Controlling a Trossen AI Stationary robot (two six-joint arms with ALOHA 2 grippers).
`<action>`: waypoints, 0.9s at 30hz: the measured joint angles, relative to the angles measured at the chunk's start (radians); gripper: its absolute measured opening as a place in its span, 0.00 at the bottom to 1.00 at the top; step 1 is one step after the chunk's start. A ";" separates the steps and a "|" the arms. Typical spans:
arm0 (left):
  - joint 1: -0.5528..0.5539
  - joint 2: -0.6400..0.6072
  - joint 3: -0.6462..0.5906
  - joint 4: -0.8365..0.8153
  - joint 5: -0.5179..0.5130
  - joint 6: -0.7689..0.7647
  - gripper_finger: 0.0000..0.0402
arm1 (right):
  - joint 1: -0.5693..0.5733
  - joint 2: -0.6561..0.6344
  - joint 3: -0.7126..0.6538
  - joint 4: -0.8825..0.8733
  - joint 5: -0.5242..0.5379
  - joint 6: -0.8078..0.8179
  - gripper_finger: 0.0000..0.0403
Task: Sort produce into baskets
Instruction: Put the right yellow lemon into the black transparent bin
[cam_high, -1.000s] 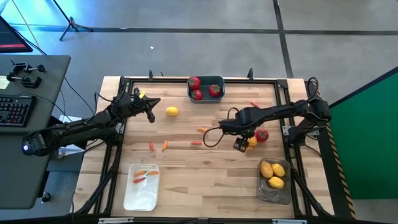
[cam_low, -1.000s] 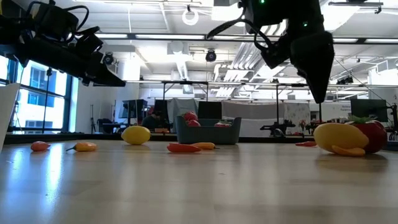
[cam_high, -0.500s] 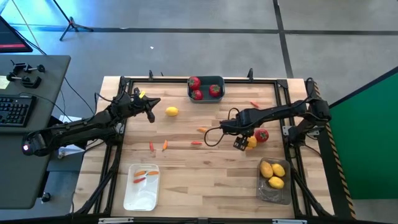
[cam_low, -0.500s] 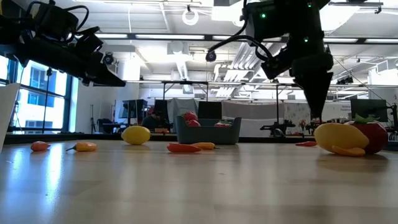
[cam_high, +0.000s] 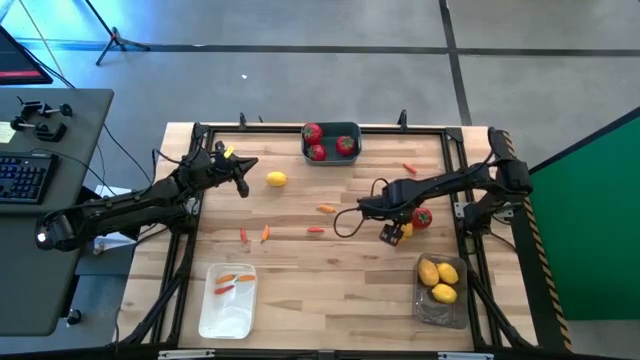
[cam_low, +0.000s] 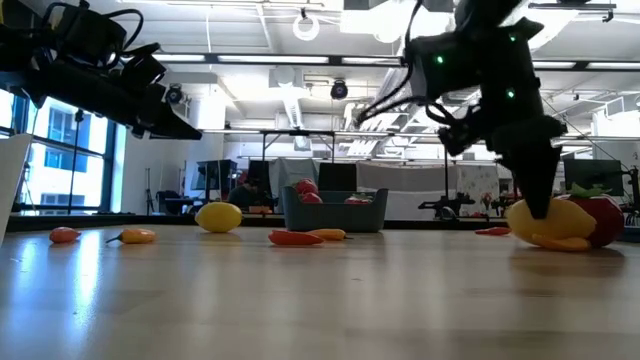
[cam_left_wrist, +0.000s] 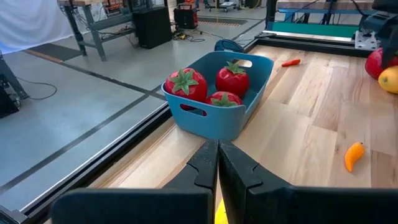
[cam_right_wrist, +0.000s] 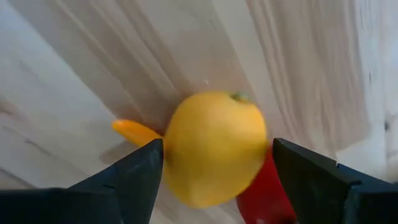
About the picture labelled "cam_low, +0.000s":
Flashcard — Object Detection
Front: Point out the dark grey bin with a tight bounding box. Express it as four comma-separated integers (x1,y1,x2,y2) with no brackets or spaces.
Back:
280,186,389,233

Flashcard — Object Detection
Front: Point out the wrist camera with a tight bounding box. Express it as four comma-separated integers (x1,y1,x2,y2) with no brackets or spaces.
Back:
122,43,167,91
438,115,484,157

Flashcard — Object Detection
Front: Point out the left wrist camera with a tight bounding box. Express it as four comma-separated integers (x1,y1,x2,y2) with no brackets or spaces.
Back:
122,43,167,91

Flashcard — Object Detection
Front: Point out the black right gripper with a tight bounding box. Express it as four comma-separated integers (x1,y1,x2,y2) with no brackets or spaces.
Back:
479,74,569,221

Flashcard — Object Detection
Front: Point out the person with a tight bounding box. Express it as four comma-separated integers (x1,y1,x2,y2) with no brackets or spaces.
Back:
227,178,261,211

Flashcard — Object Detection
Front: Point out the grey cloth cover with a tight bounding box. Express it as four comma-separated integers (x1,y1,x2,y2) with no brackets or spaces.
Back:
268,157,319,191

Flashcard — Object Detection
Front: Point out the black light stand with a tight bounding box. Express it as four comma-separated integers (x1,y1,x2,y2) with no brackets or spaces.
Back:
67,107,86,216

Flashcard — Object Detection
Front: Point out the white ring light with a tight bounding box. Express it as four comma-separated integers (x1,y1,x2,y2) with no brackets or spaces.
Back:
292,14,321,42

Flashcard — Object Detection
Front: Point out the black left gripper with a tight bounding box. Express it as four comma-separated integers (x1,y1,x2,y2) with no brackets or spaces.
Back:
53,68,203,141

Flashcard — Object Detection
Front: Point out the large window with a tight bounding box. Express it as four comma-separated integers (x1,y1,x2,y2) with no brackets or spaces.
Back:
0,89,119,217

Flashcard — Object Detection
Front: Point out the yellow toy lemon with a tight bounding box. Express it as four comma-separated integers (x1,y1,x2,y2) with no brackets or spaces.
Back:
505,198,598,247
194,201,244,234

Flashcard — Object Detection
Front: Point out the black equipment rack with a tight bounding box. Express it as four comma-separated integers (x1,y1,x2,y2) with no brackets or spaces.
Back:
197,159,239,201

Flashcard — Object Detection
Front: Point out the black beam with light strips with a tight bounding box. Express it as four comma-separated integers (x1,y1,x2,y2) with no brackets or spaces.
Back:
149,52,640,71

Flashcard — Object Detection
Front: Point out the white cloth cover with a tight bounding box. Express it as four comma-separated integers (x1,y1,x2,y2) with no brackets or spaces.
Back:
356,160,459,221

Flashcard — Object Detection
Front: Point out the red toy pepper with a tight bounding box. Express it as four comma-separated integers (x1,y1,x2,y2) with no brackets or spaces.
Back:
268,229,326,247

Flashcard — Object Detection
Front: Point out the white plastic bin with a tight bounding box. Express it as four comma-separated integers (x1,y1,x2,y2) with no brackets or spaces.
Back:
0,133,34,247

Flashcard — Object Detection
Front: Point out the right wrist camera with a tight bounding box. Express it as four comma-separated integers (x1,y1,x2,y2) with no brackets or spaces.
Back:
438,115,484,157

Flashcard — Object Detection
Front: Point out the small red-orange toy pepper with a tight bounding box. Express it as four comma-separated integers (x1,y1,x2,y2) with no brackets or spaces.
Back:
48,226,82,245

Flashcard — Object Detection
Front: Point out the orange toy pepper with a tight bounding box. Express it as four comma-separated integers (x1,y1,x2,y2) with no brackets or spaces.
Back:
530,233,592,253
105,228,158,245
305,228,354,242

